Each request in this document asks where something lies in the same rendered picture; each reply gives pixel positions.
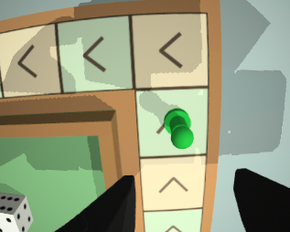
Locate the wooden game board with green tray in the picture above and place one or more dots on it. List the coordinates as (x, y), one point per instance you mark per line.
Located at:
(62, 161)

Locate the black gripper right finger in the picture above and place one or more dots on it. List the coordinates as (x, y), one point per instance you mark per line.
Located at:
(264, 205)

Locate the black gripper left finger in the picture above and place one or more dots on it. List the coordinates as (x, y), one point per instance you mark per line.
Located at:
(113, 211)

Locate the green game pawn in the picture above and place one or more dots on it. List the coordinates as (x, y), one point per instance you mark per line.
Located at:
(177, 124)

